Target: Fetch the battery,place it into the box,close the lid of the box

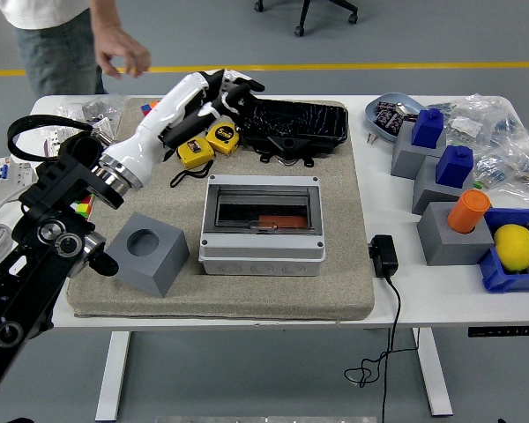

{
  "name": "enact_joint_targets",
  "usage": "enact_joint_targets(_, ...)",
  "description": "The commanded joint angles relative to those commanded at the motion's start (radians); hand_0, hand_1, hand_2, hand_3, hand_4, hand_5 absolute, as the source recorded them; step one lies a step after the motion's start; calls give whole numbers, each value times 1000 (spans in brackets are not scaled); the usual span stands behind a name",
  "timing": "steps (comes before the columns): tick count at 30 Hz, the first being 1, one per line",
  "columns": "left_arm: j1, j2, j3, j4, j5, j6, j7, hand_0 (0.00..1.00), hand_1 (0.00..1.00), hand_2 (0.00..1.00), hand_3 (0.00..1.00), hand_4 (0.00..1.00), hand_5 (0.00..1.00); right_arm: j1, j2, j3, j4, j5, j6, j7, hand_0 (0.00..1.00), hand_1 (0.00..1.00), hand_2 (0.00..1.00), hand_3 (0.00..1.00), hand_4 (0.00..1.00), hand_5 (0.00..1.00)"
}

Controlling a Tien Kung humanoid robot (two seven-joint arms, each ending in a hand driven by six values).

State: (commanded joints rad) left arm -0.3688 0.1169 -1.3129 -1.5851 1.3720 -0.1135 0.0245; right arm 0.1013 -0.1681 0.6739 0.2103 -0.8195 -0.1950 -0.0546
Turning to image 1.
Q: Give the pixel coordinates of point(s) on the person's left hand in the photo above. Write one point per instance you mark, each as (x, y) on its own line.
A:
(123, 50)

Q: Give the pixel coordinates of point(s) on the orange cylinder battery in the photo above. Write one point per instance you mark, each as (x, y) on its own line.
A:
(467, 211)
(286, 220)

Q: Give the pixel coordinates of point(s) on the dark patterned snack packet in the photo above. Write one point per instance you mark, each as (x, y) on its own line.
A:
(390, 120)

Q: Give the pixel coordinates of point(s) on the smoked transparent box lid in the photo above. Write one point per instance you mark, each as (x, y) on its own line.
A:
(264, 194)

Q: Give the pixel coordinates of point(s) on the grey-brown fabric mat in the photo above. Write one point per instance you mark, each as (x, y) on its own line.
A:
(291, 295)

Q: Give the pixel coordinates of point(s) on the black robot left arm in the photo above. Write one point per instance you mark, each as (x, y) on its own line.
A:
(35, 211)

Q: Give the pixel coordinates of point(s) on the small metal clip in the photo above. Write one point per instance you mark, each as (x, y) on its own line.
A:
(372, 138)

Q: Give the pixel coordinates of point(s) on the yellow lemon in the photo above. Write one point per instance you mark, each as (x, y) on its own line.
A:
(513, 247)

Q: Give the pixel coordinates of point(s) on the large yellow tape measure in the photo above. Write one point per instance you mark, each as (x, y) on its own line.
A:
(222, 136)

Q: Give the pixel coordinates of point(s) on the black power adapter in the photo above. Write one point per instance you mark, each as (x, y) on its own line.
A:
(385, 257)

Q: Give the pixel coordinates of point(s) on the black triangular mount bracket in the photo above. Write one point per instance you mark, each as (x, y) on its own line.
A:
(286, 145)

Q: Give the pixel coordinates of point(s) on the blue plastic bin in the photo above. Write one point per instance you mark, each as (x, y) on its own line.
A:
(511, 282)

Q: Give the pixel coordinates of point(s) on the brown silver wrapped bar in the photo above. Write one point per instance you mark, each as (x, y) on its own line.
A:
(405, 111)

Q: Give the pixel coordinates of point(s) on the blue block with knob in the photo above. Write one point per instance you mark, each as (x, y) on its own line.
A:
(427, 130)
(454, 169)

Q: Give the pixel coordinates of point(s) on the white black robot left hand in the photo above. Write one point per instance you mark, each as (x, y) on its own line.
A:
(150, 128)

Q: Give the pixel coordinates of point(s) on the white circuit breaker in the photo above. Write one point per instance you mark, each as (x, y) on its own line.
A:
(0, 176)

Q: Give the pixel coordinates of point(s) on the white table leg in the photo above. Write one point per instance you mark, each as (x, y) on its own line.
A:
(114, 374)
(436, 379)

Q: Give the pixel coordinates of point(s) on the small green connector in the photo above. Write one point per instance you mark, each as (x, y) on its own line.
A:
(479, 184)

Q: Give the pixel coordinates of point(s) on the clear bag of screws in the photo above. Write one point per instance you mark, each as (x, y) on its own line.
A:
(97, 108)

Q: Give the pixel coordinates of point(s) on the grey block with round hole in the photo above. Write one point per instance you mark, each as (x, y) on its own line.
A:
(158, 269)

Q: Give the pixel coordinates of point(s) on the small yellow tape measure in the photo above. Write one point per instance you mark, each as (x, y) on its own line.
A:
(194, 152)

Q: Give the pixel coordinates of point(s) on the white purple packaging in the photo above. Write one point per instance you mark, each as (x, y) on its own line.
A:
(53, 141)

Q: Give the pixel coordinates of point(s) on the blue-grey dish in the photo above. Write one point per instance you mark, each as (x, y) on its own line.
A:
(370, 110)

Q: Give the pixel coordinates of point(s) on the grey plastic enclosure box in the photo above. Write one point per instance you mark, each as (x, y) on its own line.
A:
(264, 264)

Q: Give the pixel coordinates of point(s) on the black table control panel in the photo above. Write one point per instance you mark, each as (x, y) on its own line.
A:
(502, 331)

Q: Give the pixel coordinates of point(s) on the black plastic tray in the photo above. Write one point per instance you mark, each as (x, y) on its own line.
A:
(308, 119)

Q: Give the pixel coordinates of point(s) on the colourful puzzle cube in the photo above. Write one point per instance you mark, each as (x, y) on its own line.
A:
(146, 108)
(84, 207)

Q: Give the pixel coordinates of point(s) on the clear bag of small parts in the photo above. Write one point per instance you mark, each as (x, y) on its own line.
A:
(480, 119)
(511, 163)

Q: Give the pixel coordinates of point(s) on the person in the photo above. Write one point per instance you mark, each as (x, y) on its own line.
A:
(48, 53)

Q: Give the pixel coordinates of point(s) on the person's left forearm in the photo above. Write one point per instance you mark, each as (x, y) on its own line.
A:
(103, 13)

